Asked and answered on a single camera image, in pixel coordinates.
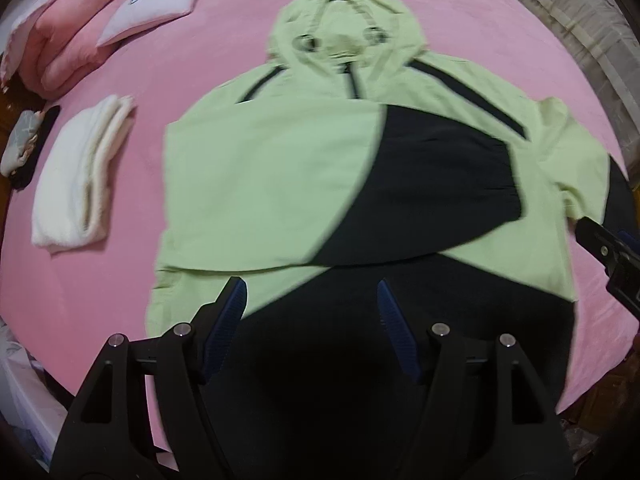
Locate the green and black hooded jacket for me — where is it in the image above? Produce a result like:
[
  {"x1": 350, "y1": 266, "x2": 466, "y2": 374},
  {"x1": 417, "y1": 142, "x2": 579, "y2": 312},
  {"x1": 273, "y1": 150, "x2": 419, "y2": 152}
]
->
[{"x1": 145, "y1": 0, "x2": 632, "y2": 480}]

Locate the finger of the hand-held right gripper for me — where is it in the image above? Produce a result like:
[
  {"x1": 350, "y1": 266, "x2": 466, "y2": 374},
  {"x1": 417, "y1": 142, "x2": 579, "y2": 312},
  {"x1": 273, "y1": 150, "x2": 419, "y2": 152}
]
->
[
  {"x1": 575, "y1": 216, "x2": 640, "y2": 277},
  {"x1": 606, "y1": 259, "x2": 640, "y2": 317}
]

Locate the folded white fleece garment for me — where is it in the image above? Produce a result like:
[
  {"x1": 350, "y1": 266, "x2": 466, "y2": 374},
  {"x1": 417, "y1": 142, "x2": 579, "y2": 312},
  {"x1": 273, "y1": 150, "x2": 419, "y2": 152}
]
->
[{"x1": 31, "y1": 94, "x2": 137, "y2": 253}]

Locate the pink bed sheet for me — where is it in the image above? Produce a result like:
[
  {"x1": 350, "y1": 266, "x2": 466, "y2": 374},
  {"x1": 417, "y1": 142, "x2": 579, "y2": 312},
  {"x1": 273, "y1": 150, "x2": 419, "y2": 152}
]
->
[{"x1": 0, "y1": 0, "x2": 640, "y2": 461}]

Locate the white pillow with blue print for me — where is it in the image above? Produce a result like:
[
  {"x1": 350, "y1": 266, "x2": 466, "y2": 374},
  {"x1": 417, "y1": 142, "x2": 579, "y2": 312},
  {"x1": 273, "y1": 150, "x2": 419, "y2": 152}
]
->
[{"x1": 96, "y1": 0, "x2": 221, "y2": 48}]

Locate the beige quilted cover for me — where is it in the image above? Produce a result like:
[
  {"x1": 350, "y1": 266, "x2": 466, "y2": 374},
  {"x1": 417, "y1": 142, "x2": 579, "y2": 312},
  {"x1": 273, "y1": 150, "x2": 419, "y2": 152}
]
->
[{"x1": 480, "y1": 0, "x2": 640, "y2": 128}]

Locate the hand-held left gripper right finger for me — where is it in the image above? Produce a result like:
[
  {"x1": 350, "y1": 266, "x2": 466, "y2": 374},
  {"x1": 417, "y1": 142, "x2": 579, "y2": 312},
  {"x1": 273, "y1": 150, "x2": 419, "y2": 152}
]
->
[{"x1": 377, "y1": 279, "x2": 576, "y2": 480}]

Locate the small black cloth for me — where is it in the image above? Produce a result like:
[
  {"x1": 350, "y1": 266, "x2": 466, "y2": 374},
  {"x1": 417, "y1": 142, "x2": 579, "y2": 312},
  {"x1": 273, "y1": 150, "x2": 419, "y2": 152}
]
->
[{"x1": 9, "y1": 105, "x2": 62, "y2": 192}]

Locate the white crumpled cloth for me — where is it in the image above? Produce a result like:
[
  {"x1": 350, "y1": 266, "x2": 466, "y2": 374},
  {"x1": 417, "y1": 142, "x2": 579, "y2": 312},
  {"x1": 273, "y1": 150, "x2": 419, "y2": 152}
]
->
[{"x1": 0, "y1": 320, "x2": 68, "y2": 463}]

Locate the folded pink blanket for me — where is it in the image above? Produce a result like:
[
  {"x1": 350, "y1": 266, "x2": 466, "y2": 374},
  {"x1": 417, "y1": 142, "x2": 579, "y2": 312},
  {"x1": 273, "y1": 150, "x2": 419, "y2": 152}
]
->
[{"x1": 0, "y1": 0, "x2": 133, "y2": 100}]

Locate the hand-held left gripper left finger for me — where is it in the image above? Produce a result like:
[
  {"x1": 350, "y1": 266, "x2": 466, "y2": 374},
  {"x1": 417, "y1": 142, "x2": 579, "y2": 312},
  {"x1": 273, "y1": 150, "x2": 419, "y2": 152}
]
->
[{"x1": 50, "y1": 276, "x2": 248, "y2": 480}]

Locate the grey floral pouch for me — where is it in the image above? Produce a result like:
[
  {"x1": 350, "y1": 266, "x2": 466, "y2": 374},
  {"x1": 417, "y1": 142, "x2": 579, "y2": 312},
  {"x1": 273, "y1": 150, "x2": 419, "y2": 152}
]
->
[{"x1": 0, "y1": 110, "x2": 45, "y2": 177}]

